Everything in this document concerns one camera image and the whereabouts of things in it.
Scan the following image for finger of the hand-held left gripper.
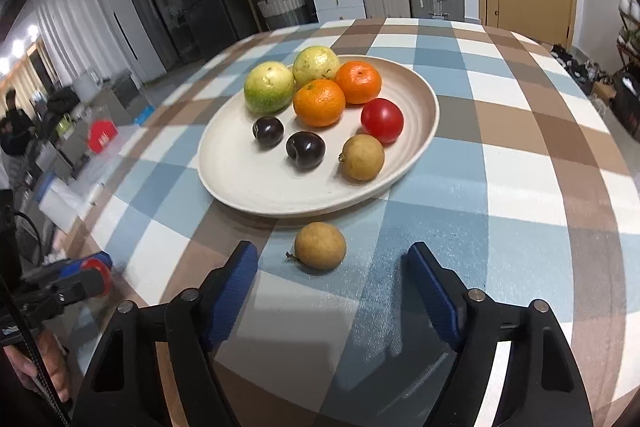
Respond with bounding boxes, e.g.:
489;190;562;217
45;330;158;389
42;271;106;314
22;258;85;289

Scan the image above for dark purple plum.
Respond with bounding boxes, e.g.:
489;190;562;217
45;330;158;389
252;116;285;150
286;131;327;171

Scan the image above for large orange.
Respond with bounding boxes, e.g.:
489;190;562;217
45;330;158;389
293;79;347;128

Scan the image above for red bag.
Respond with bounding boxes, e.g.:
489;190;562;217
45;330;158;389
86;119;120;154

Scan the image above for person's left hand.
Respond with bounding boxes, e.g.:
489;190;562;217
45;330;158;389
5;332;74;404

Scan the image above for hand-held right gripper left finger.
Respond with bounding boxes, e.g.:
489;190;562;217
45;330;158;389
70;240;260;427

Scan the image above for red tomato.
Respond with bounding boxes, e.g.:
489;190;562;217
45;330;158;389
360;98;405;144
80;252;114;298

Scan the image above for cream round plate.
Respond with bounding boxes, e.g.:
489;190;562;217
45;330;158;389
197;55;440;217

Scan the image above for brown round fruit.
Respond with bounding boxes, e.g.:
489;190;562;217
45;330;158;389
286;222;348;276
338;134;386;182

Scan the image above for white curtain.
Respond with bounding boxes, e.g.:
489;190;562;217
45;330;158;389
30;0;169;94

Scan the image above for grey storage box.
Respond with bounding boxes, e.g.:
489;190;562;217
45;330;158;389
106;72;143;108

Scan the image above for white ribbed basket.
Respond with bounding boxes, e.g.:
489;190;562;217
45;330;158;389
257;0;311;30

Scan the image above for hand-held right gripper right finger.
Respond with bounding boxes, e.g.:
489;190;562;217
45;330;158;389
405;241;595;427

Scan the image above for green guava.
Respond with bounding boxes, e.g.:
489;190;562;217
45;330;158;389
243;61;295;116

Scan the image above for checked tablecloth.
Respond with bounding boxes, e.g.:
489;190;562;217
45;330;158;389
65;18;640;427

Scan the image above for small orange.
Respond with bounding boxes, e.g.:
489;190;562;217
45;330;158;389
334;61;383;105

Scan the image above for yellow speckled guava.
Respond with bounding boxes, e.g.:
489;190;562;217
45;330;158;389
292;46;341;88

